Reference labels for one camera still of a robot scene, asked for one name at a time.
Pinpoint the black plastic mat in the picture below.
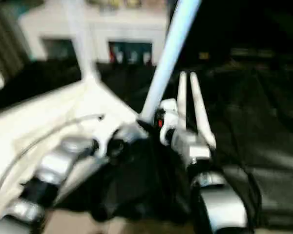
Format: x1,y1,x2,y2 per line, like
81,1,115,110
0,54,293,230

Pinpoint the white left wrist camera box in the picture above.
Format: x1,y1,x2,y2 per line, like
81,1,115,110
90,116,130,157

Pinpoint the white sideboard cabinet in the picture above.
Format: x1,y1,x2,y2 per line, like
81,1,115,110
17,0,170,64

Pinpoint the white plastic table leg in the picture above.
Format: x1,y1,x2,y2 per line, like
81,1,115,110
138,0,202,124
177,71,188,131
61,0,101,82
188,72,218,150

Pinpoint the beige curtain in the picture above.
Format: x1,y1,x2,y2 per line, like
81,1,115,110
0,5,27,93

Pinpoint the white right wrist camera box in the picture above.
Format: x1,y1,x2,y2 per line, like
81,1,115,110
157,98,181,147

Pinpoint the white plastic table top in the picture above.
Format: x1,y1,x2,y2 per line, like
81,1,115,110
0,78,149,225

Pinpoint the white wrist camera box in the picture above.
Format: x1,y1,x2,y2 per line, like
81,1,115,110
157,98,181,147
90,116,130,157

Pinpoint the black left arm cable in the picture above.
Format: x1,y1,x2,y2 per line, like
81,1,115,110
0,114,105,210

